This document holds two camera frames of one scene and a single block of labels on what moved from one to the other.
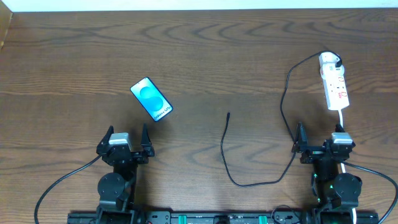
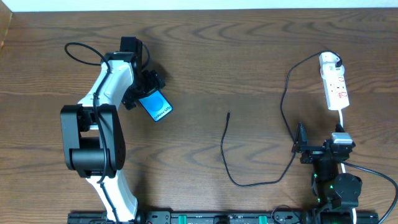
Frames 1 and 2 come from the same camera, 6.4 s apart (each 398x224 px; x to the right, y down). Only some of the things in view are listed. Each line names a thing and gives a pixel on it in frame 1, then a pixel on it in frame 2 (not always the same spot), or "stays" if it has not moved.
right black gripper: x=321 y=149 stays
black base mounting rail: x=293 y=217 stays
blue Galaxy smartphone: x=148 y=95 stays
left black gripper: x=125 y=154 to x=144 y=90
